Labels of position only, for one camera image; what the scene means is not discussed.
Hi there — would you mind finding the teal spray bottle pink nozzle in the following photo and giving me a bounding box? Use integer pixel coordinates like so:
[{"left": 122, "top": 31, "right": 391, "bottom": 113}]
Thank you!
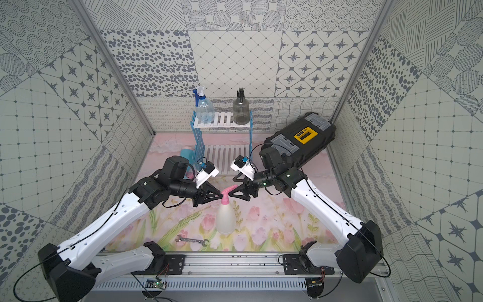
[{"left": 179, "top": 147, "right": 195, "bottom": 167}]

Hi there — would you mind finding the white spray bottle pink nozzle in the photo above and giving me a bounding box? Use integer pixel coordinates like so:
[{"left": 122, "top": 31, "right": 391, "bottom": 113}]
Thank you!
[{"left": 216, "top": 185, "right": 237, "bottom": 235}]

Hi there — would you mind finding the smoky grey spray bottle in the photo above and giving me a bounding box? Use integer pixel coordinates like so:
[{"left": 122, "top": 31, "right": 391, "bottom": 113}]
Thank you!
[{"left": 233, "top": 88, "right": 250, "bottom": 125}]

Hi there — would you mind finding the clear spray bottle blue nozzle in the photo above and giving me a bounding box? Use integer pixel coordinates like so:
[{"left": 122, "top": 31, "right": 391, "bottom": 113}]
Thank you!
[{"left": 193, "top": 86, "right": 215, "bottom": 123}]

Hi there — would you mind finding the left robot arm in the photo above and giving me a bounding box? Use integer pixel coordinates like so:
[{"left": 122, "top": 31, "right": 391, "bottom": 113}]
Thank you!
[{"left": 38, "top": 156, "right": 223, "bottom": 301}]

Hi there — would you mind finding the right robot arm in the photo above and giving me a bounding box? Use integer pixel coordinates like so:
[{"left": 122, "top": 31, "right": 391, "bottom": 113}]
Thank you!
[{"left": 230, "top": 147, "right": 384, "bottom": 283}]

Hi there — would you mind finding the blue and white slatted shelf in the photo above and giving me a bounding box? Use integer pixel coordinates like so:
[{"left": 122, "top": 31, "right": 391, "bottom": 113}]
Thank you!
[{"left": 190, "top": 111, "right": 253, "bottom": 176}]

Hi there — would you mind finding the silver open-end wrench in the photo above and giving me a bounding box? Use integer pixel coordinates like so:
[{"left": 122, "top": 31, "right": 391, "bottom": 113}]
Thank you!
[{"left": 175, "top": 235, "right": 210, "bottom": 246}]

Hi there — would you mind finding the black toolbox yellow latch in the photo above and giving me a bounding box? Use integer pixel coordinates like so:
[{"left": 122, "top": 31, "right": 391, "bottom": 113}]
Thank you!
[{"left": 261, "top": 112, "right": 337, "bottom": 167}]

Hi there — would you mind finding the left circuit board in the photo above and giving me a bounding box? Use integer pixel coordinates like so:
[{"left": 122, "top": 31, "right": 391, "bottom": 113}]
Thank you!
[{"left": 145, "top": 279, "right": 167, "bottom": 291}]

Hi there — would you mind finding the circuit board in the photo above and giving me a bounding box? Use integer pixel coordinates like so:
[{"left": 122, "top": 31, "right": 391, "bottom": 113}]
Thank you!
[
  {"left": 305, "top": 278, "right": 325, "bottom": 299},
  {"left": 145, "top": 279, "right": 167, "bottom": 291}
]

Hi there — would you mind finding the right circuit board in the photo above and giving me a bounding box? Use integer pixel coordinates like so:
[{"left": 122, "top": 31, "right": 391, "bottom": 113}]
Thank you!
[{"left": 305, "top": 278, "right": 325, "bottom": 299}]

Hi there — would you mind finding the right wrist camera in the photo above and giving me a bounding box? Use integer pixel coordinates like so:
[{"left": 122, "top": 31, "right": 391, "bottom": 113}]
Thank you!
[{"left": 230, "top": 155, "right": 255, "bottom": 181}]

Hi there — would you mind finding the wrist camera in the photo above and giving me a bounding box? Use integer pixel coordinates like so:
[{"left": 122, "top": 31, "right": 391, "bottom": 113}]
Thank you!
[
  {"left": 230, "top": 155, "right": 255, "bottom": 181},
  {"left": 194, "top": 161, "right": 220, "bottom": 189}
]

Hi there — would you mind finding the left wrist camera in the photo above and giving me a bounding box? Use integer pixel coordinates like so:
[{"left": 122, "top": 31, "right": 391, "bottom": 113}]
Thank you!
[{"left": 194, "top": 161, "right": 220, "bottom": 189}]

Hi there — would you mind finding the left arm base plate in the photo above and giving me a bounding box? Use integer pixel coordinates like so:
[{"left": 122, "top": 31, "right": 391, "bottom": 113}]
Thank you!
[{"left": 140, "top": 254, "right": 186, "bottom": 276}]

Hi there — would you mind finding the aluminium rail frame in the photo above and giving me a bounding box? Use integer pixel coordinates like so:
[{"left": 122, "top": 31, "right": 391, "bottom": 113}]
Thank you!
[{"left": 77, "top": 250, "right": 389, "bottom": 280}]

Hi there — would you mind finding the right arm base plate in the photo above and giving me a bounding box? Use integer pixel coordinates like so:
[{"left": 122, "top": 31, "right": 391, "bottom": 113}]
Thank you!
[{"left": 277, "top": 254, "right": 335, "bottom": 275}]

